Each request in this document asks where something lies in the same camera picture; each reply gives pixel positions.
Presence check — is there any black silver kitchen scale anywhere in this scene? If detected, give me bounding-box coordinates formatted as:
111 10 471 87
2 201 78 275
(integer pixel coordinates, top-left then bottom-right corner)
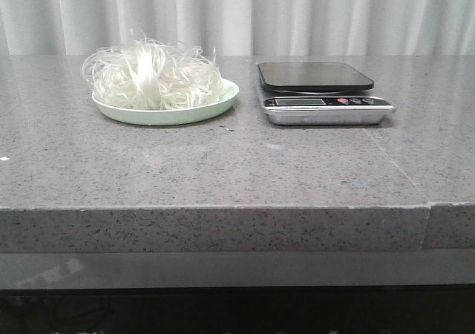
257 62 396 125

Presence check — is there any white pleated curtain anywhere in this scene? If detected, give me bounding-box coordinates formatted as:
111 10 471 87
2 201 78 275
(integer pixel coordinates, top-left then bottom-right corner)
1 0 474 56

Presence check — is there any white vermicelli noodle bundle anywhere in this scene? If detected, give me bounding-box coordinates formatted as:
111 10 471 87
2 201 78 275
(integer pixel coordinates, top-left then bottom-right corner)
82 36 224 111

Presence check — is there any light green round plate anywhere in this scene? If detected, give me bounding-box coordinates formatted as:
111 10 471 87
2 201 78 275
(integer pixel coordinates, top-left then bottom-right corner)
92 79 239 126

